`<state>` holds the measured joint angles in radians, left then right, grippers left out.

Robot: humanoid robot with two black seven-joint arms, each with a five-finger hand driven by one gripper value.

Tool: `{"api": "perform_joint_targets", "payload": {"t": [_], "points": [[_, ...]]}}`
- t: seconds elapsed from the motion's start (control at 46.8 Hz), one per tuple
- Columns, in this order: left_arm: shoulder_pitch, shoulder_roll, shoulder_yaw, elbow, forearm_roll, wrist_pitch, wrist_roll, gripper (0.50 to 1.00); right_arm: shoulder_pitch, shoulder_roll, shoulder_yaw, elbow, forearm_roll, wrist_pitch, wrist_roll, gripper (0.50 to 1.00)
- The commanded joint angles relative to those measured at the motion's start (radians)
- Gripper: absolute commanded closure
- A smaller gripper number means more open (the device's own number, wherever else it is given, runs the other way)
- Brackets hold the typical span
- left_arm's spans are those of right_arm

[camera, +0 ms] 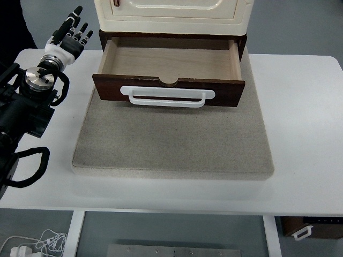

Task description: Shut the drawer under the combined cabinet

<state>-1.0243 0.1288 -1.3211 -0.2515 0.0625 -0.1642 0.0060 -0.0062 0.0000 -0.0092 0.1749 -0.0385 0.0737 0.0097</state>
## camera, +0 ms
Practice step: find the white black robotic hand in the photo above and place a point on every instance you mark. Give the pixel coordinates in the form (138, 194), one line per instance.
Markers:
(66, 52)

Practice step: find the dark wooden drawer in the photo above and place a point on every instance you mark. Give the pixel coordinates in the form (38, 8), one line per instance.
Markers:
(171, 63)

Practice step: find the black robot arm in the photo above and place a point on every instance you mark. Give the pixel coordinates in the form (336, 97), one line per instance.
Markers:
(28, 98)

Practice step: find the cream upper cabinet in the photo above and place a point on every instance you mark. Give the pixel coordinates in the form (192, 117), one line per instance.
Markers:
(215, 17)

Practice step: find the brown drawer on floor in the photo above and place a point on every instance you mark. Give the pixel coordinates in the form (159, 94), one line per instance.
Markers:
(323, 227)

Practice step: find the left white table leg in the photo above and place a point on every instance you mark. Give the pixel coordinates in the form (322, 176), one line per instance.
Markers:
(74, 233)

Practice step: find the white table leg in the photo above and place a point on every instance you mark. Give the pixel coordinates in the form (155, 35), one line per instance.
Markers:
(74, 233)
(272, 238)

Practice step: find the white power adapter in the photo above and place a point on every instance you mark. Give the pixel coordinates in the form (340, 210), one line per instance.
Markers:
(22, 251)

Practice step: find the right white table leg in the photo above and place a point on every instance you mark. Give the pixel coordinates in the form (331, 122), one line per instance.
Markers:
(272, 238)

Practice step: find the white handle on floor drawer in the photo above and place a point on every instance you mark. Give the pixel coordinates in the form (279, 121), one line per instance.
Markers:
(302, 233)

